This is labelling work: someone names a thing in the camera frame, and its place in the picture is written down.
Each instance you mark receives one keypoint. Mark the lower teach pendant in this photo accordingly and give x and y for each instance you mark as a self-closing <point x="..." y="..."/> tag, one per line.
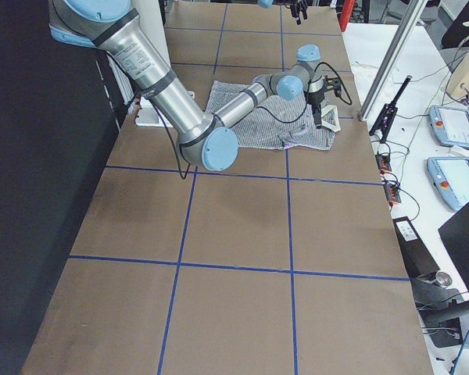
<point x="450" y="176"/>

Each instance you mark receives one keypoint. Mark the orange black usb hub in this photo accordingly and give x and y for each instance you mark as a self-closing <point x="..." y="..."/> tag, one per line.
<point x="383" y="163"/>

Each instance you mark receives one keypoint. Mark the aluminium frame post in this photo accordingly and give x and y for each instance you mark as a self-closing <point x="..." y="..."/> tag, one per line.
<point x="403" y="32"/>

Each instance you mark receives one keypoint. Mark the teach pendant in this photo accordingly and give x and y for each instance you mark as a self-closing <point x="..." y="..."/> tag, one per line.
<point x="450" y="126"/>
<point x="450" y="176"/>

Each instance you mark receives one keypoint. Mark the navy white striped polo shirt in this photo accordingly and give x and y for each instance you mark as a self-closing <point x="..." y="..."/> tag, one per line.
<point x="280" y="124"/>

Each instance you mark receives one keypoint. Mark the upper teach pendant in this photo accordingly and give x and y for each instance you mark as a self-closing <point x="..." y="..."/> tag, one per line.
<point x="450" y="126"/>

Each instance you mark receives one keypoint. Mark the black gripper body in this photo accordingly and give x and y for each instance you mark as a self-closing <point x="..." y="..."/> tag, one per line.
<point x="295" y="8"/>
<point x="316" y="99"/>

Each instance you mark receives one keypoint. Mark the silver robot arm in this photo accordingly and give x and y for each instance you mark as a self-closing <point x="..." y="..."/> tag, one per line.
<point x="203" y="139"/>
<point x="268" y="3"/>

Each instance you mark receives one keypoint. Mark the black camera stand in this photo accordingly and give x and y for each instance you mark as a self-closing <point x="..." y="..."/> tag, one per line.
<point x="387" y="115"/>

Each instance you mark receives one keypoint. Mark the black box with label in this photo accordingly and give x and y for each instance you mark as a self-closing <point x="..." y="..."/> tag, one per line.
<point x="416" y="257"/>

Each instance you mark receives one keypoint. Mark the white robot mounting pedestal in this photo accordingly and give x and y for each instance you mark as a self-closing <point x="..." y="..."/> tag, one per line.
<point x="152" y="105"/>

